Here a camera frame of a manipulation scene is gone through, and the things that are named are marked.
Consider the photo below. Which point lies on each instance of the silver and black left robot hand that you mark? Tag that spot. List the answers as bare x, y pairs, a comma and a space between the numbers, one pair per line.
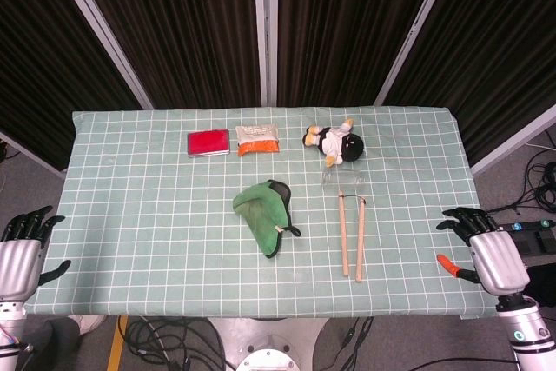
19, 264

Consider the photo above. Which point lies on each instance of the silver and black right robot hand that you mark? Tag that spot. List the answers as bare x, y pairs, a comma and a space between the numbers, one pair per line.
499, 262

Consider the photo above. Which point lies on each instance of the green cloth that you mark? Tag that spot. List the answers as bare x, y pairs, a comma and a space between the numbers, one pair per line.
258, 219

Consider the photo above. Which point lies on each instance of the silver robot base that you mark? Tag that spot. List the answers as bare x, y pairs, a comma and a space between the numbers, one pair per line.
267, 345

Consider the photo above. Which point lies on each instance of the red flat metal box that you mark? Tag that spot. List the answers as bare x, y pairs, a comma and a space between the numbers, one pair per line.
207, 143

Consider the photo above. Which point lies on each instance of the grey trouser leg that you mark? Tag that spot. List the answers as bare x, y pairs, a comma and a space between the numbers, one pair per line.
50, 345

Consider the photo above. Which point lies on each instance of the white sneaker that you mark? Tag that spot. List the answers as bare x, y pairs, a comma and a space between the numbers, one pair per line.
92, 324

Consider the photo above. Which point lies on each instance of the green checked tablecloth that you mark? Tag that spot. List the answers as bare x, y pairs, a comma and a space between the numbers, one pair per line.
152, 223

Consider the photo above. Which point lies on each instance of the wooden stick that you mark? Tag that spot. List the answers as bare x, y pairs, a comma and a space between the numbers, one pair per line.
360, 240
343, 236

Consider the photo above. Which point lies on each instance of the clear plastic bottle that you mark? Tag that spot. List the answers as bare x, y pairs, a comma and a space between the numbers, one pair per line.
345, 180

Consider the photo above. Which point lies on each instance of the dark pleated partition panel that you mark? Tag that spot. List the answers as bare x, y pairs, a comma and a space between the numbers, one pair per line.
182, 28
495, 62
347, 28
39, 62

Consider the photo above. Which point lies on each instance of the black and white plush toy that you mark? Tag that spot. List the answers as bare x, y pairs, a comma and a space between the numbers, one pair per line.
339, 143

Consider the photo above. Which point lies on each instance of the white and orange snack packet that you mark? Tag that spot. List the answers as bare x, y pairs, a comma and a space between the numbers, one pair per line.
257, 138

